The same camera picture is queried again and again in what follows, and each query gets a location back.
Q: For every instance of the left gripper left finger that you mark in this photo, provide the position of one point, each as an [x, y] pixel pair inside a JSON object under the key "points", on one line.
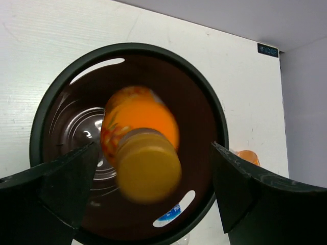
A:
{"points": [[46, 203]]}

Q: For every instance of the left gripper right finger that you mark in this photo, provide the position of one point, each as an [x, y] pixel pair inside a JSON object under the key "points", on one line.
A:
{"points": [[260, 207]]}

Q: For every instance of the brown plastic waste bin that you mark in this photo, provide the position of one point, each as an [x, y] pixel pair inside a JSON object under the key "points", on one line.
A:
{"points": [[70, 115]]}

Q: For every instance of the right blue table sticker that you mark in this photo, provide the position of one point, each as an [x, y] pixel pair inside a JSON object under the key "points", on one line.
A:
{"points": [[267, 50]]}

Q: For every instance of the clear bottle blue label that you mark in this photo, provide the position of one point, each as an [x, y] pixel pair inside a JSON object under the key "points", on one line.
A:
{"points": [[168, 218]]}

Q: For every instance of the lying orange juice bottle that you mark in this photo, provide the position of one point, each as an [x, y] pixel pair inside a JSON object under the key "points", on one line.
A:
{"points": [[248, 155]]}

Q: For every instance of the orange juice bottle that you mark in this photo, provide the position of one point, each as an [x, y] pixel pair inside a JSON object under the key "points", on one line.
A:
{"points": [[248, 155], [140, 139]]}

